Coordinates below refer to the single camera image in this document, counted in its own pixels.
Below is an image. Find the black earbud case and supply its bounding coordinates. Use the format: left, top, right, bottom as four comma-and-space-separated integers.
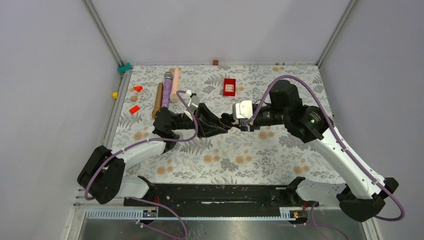
219, 113, 234, 129

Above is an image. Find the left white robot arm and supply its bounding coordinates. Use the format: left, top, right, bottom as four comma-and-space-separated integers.
77, 103, 235, 206

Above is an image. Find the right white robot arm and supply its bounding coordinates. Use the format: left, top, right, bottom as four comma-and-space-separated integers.
232, 78, 399, 222

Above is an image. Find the floral patterned table mat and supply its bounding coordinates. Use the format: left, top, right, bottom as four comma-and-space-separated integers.
112, 65, 343, 185

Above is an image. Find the red small box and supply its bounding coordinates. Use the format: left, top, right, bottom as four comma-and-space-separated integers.
222, 78, 236, 97

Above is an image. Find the pink microphone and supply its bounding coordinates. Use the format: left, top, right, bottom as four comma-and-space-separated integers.
169, 68, 180, 103

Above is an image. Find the brown microphone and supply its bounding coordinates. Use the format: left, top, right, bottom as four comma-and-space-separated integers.
151, 82, 164, 119

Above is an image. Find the purple glitter microphone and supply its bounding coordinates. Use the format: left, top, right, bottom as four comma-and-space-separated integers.
161, 71, 173, 108

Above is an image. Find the red flat block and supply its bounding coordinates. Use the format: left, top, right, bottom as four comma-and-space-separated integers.
129, 105, 140, 115

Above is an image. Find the red triangular block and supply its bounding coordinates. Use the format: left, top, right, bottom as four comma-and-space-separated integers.
133, 85, 143, 93

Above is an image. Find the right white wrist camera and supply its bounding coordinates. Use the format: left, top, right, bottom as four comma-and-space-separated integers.
232, 100, 254, 123

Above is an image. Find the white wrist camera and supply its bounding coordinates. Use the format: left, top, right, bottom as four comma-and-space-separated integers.
184, 91, 200, 121
232, 100, 254, 123

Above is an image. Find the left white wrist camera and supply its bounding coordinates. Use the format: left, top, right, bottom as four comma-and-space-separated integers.
184, 91, 200, 121

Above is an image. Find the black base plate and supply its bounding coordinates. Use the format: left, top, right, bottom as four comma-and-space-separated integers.
143, 183, 313, 218

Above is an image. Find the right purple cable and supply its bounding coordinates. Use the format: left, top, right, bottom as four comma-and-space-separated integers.
245, 74, 406, 240

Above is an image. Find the slotted cable duct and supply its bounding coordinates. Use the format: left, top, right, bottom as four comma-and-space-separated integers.
84, 207, 304, 222

